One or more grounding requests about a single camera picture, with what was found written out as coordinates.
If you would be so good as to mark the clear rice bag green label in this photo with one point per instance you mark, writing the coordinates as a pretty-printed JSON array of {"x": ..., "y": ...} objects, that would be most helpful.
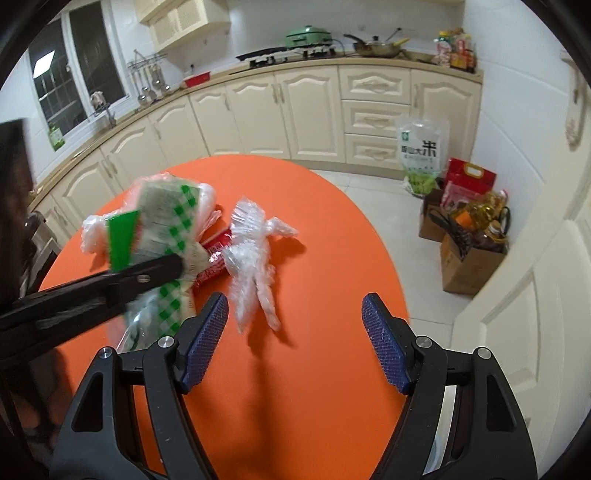
[{"x": 422, "y": 147}]

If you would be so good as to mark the black gas stove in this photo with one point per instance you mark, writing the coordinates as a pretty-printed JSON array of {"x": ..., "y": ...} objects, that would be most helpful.
[{"x": 277, "y": 55}]

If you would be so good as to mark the large cardboard box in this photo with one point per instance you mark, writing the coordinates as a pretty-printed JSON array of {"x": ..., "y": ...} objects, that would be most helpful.
[{"x": 471, "y": 270}]

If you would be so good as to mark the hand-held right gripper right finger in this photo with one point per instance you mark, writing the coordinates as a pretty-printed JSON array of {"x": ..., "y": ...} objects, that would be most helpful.
[{"x": 385, "y": 341}]

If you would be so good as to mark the small cardboard box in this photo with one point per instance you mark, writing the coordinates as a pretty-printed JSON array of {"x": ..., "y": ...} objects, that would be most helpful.
[{"x": 431, "y": 226}]

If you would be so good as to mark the green checkered plastic bag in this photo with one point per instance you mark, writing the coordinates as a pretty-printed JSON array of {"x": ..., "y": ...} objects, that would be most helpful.
[{"x": 161, "y": 207}]

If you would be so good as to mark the steel wok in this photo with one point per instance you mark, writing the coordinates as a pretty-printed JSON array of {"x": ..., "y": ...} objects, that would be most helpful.
[{"x": 376, "y": 48}]

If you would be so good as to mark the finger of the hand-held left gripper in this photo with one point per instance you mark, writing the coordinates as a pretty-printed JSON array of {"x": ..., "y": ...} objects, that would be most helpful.
[{"x": 115, "y": 286}]

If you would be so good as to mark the steel faucet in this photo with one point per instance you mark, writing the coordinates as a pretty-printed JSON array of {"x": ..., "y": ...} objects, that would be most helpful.
[{"x": 108, "y": 113}]

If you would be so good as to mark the red packet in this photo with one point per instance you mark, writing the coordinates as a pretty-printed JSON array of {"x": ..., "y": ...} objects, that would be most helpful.
[{"x": 216, "y": 263}]

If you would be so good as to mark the group of condiment bottles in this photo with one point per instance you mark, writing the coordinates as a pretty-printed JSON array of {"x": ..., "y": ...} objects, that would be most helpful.
[{"x": 455, "y": 53}]

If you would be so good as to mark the white panel door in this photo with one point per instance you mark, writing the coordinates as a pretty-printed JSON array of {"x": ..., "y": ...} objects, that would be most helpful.
[{"x": 531, "y": 300}]

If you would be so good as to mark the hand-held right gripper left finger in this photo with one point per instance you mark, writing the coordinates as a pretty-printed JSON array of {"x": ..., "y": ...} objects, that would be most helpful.
[{"x": 207, "y": 341}]

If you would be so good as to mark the red gift box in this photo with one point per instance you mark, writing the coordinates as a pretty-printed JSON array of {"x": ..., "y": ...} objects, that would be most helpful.
[{"x": 466, "y": 182}]

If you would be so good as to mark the cream upper cabinet lattice doors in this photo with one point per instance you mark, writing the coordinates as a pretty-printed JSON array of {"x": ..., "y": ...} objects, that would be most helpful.
[{"x": 180, "y": 23}]

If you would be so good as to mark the wooden chair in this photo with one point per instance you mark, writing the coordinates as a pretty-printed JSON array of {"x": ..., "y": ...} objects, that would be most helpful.
[{"x": 41, "y": 244}]

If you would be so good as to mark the utensil rack with ladles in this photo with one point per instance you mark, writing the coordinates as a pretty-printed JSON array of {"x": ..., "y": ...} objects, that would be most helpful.
[{"x": 147, "y": 78}]

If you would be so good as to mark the brown cooking oil bottle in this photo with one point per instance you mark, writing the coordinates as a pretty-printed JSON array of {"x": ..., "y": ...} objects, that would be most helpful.
[{"x": 491, "y": 237}]

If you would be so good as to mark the kitchen window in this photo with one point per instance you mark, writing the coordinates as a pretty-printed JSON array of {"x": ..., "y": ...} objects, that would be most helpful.
[{"x": 78, "y": 64}]

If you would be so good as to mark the green electric cooker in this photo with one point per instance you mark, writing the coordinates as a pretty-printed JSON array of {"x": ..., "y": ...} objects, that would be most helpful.
[{"x": 307, "y": 39}]

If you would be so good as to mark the cream kitchen base cabinets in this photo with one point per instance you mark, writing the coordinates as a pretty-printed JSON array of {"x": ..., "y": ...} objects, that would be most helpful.
[{"x": 258, "y": 110}]

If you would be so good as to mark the yellow cooking oil bottle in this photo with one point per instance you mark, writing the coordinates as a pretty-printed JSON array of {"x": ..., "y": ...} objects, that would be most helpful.
[{"x": 475, "y": 212}]

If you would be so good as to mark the clear plastic bag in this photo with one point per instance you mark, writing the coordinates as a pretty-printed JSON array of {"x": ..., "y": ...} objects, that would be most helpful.
[{"x": 249, "y": 249}]

